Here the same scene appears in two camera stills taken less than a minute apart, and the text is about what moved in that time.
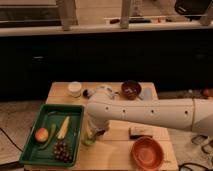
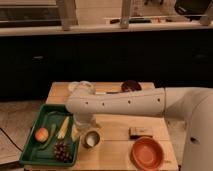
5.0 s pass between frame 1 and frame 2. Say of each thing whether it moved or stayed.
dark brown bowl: stayed
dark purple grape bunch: stayed
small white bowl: moved
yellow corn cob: stayed
